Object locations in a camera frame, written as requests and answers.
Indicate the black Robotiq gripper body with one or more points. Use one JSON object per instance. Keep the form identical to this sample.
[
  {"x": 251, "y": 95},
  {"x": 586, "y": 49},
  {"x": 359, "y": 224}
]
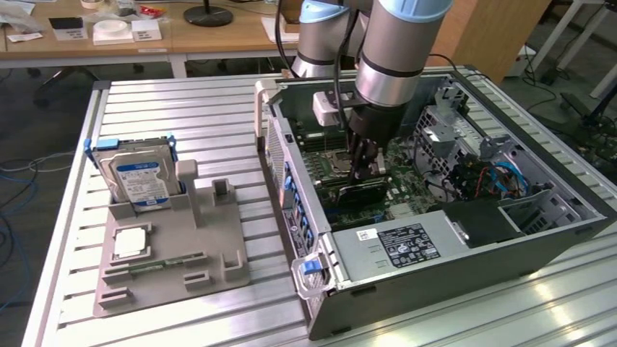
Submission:
[{"x": 375, "y": 123}]

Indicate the graphics card with metal bracket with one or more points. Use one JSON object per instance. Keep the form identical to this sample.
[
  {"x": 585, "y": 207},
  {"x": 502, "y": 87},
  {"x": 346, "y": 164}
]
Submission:
[{"x": 361, "y": 195}]

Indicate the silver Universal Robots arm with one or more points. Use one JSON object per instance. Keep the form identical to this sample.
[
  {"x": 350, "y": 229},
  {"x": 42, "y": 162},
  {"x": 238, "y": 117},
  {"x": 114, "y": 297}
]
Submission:
[{"x": 390, "y": 61}]

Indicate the CPU socket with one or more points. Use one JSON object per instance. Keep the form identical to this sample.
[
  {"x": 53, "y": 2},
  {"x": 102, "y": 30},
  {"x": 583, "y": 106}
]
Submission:
[{"x": 337, "y": 160}]

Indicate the installed RAM stick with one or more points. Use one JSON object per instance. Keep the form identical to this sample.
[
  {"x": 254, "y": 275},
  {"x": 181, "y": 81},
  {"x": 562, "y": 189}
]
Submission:
[{"x": 329, "y": 182}]

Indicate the green motherboard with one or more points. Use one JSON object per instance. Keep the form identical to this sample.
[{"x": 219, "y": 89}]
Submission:
[{"x": 409, "y": 188}]

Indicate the perforated metal disk bay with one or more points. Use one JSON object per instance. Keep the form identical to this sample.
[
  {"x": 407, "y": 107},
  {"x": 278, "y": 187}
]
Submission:
[{"x": 442, "y": 137}]

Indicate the grey power supply unit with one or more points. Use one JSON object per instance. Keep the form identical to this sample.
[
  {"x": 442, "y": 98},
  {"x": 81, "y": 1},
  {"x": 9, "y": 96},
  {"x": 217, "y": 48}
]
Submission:
[{"x": 355, "y": 249}]

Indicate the blue case latch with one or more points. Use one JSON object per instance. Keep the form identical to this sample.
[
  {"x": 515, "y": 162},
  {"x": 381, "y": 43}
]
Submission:
[{"x": 307, "y": 269}]

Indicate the white paper stack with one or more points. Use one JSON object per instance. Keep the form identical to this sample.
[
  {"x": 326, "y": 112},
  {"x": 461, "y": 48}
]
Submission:
[{"x": 269, "y": 32}]

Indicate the wooden cabinet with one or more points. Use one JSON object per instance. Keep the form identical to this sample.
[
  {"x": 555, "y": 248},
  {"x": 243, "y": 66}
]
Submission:
[{"x": 491, "y": 36}]

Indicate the open black PC case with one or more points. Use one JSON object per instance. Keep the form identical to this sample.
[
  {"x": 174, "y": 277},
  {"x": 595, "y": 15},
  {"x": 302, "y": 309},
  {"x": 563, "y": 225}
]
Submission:
[{"x": 433, "y": 282}]

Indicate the silver slanted disk bay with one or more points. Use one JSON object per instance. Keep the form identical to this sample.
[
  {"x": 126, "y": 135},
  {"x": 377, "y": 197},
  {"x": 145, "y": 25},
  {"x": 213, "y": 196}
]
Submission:
[{"x": 543, "y": 213}]

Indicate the grey plastic parts rack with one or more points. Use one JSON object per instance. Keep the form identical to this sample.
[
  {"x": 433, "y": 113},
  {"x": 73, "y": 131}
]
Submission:
[{"x": 191, "y": 249}]

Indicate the black floor stand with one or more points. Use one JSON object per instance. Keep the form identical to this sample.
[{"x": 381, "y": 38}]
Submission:
[{"x": 590, "y": 115}]

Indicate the hard disk in blue caddy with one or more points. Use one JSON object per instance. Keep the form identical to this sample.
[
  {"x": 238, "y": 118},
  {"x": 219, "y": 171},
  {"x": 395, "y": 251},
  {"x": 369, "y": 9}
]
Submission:
[{"x": 139, "y": 180}]

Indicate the black round lamp base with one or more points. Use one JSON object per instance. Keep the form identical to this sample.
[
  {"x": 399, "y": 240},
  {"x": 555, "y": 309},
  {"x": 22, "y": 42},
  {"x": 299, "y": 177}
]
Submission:
[{"x": 207, "y": 16}]

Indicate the green RAM stick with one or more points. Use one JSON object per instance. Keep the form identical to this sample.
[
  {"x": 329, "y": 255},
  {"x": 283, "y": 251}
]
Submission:
[{"x": 153, "y": 265}]

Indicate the silver CPU chip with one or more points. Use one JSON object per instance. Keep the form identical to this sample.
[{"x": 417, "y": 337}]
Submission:
[{"x": 129, "y": 243}]

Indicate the small white printed box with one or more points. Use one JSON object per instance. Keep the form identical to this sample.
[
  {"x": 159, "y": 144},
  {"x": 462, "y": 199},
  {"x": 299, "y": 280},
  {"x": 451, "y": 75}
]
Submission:
[{"x": 143, "y": 33}]

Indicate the red packet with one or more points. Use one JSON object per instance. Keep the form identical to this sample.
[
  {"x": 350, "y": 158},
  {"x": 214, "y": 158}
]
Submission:
[{"x": 149, "y": 11}]

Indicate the wooden desk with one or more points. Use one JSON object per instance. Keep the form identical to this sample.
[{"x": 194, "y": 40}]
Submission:
[{"x": 119, "y": 50}]

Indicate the black chair base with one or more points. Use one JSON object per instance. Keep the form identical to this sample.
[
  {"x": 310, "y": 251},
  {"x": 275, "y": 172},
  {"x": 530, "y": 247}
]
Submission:
[{"x": 53, "y": 77}]

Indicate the white tape roll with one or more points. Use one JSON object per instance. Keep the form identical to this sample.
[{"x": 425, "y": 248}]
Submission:
[{"x": 89, "y": 3}]

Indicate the white box with black top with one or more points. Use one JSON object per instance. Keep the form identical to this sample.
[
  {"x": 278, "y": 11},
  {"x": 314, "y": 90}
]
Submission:
[{"x": 66, "y": 30}]

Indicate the white paper label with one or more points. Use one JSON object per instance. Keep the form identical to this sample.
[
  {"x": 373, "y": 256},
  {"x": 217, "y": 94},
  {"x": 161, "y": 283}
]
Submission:
[{"x": 23, "y": 37}]

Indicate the clear plastic bag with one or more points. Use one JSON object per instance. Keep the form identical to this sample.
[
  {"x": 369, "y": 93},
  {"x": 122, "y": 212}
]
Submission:
[{"x": 18, "y": 18}]

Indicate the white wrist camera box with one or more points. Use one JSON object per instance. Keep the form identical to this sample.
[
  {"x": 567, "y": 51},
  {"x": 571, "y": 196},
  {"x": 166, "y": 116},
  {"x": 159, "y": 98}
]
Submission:
[{"x": 327, "y": 108}]

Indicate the white table frame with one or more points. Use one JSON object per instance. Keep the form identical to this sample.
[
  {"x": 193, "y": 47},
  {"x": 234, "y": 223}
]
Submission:
[{"x": 570, "y": 21}]

